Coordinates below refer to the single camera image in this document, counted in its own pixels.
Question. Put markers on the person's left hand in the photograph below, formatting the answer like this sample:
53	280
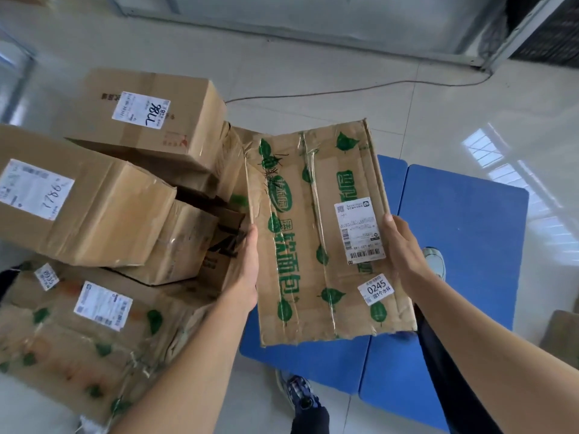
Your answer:
244	275

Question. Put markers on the person's right hand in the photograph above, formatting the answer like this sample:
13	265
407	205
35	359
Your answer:
407	253

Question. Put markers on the green leaf box 0245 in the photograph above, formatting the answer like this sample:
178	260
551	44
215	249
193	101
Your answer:
316	212

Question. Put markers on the small brown box 7786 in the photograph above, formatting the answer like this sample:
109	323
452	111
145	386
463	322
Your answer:
104	212

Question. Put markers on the pile of plain cardboard boxes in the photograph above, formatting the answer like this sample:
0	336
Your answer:
181	117

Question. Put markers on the orange leaf box 8935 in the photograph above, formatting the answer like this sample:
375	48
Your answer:
68	348

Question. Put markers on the person's left forearm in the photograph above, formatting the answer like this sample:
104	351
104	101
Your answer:
194	370

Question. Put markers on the person's right forearm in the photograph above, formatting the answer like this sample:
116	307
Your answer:
497	357

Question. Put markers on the person's right shoe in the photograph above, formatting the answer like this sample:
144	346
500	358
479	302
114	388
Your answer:
435	262

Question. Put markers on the person's shoe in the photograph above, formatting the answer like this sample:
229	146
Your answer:
298	390
435	262

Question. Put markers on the person's left shoe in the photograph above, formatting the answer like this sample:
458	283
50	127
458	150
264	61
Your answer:
298	390

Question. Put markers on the person's right leg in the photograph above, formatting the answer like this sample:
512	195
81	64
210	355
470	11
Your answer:
448	384

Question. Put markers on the person's leg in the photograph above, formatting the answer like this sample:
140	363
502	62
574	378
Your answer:
448	384
312	422

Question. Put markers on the person's left leg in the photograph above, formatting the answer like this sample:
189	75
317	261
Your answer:
312	422

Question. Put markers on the black plastic crate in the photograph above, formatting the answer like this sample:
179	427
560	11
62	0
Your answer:
556	36

